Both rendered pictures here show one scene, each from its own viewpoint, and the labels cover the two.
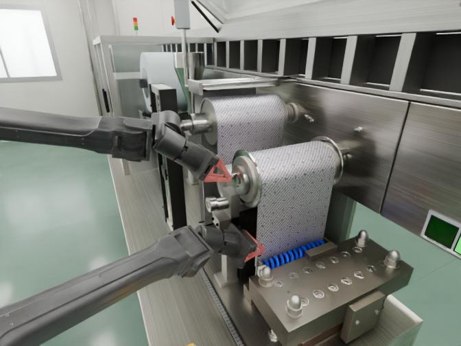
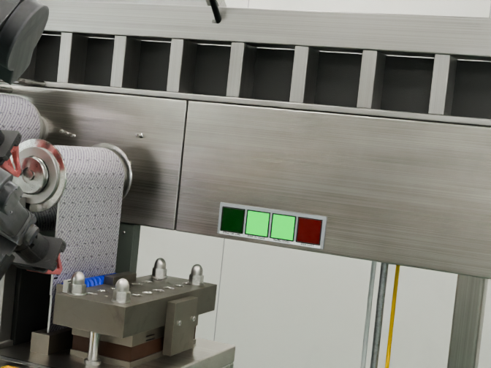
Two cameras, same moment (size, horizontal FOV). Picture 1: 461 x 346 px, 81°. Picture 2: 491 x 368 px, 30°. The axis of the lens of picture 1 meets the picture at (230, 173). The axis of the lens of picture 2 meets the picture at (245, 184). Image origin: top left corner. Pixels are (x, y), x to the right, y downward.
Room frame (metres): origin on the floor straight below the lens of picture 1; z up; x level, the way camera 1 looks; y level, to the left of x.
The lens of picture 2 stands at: (-1.06, 0.83, 1.37)
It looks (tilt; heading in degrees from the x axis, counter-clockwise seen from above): 3 degrees down; 320
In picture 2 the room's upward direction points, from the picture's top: 6 degrees clockwise
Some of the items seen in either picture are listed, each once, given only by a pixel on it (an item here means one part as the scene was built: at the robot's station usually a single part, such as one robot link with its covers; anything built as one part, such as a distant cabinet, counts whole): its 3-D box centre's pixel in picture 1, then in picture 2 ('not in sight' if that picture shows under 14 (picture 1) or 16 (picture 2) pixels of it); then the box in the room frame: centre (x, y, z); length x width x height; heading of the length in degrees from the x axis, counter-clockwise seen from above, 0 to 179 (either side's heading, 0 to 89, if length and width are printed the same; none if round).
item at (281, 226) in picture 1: (293, 226); (87, 245); (0.61, -0.17, 1.11); 0.23 x 0.01 x 0.18; 116
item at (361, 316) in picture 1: (363, 317); (181, 325); (0.45, -0.32, 0.97); 0.10 x 0.03 x 0.11; 116
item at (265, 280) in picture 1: (266, 274); (77, 282); (0.49, -0.09, 1.05); 0.04 x 0.04 x 0.04
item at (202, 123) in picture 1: (199, 123); not in sight; (0.83, 0.09, 1.34); 0.06 x 0.06 x 0.06; 26
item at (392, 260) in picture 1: (393, 257); (196, 274); (0.55, -0.42, 1.05); 0.04 x 0.04 x 0.04
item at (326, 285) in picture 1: (331, 281); (141, 302); (0.52, -0.26, 1.00); 0.40 x 0.16 x 0.06; 116
